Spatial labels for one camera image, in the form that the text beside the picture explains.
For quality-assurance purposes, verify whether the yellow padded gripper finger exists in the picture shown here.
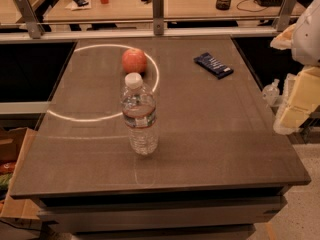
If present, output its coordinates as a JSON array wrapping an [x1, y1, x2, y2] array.
[[270, 24, 296, 50], [273, 66, 320, 135]]

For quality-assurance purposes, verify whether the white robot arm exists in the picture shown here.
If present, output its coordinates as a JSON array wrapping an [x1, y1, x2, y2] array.
[[271, 0, 320, 135]]

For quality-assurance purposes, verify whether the red apple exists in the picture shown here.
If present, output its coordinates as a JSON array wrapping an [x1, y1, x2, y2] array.
[[122, 48, 147, 73]]

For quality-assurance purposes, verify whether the small clear pump bottle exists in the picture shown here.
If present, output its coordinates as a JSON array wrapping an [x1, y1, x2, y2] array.
[[262, 79, 280, 106]]

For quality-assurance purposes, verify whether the black mesh pen cup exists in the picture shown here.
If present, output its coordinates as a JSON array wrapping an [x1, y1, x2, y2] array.
[[216, 0, 232, 10]]

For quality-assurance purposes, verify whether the dark blue snack wrapper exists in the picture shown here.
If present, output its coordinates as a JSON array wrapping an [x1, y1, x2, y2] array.
[[194, 52, 234, 79]]

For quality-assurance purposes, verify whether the clear plastic water bottle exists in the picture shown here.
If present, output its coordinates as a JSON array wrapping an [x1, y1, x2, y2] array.
[[121, 73, 158, 156]]

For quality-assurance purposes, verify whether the wooden background desk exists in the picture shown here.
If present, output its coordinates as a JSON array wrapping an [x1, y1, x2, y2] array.
[[45, 0, 280, 23]]

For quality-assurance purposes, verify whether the brown cardboard box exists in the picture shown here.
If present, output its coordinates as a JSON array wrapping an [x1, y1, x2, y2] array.
[[0, 128, 39, 221]]

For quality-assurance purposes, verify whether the right metal rail bracket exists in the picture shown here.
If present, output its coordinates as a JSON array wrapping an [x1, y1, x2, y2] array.
[[272, 0, 297, 32]]

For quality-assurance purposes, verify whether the metal rail bracket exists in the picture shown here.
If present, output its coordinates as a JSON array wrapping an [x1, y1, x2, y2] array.
[[14, 0, 44, 39], [272, 0, 297, 32], [152, 0, 164, 35]]

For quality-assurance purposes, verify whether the black cable on desk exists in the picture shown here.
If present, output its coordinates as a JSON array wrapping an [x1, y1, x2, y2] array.
[[236, 0, 270, 13]]

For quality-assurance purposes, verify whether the middle metal rail bracket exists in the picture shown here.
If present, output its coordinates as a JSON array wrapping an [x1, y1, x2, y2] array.
[[152, 0, 164, 35]]

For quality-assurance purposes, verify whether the left metal rail bracket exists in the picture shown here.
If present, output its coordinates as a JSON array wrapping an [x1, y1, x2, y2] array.
[[14, 0, 44, 39]]

